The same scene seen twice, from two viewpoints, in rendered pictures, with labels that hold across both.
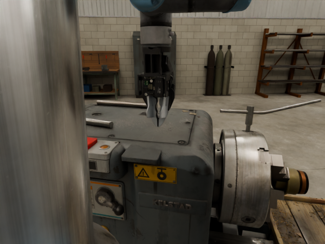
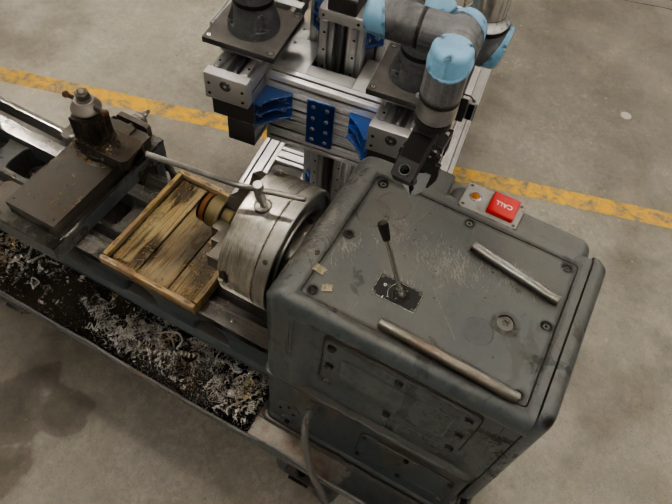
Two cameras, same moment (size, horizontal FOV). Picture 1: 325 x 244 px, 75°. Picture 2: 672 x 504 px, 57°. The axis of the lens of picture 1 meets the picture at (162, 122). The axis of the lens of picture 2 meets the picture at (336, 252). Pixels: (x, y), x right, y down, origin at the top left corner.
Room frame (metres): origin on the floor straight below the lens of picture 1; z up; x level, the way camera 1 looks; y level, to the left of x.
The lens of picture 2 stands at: (1.43, 0.02, 2.28)
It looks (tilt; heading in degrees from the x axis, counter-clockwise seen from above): 56 degrees down; 190
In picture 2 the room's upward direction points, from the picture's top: 8 degrees clockwise
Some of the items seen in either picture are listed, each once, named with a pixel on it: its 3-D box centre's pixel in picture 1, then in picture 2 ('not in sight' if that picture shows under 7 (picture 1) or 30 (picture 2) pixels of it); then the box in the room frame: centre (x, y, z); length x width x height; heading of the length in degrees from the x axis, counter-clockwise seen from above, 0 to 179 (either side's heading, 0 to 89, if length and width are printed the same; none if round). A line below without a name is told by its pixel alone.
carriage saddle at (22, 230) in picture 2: not in sight; (74, 176); (0.49, -0.92, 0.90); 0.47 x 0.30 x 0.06; 168
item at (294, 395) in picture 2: not in sight; (386, 409); (0.70, 0.12, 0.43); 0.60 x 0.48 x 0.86; 78
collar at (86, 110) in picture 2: not in sight; (85, 103); (0.43, -0.86, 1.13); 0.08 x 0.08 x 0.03
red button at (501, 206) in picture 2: (81, 144); (502, 208); (0.51, 0.21, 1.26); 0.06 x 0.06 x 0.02; 78
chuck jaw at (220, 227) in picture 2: not in sight; (224, 250); (0.71, -0.37, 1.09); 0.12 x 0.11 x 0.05; 168
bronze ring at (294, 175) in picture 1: (288, 180); (220, 212); (0.60, -0.42, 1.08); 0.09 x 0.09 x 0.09; 78
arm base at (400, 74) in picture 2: not in sight; (419, 61); (0.03, -0.07, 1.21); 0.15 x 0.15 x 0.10
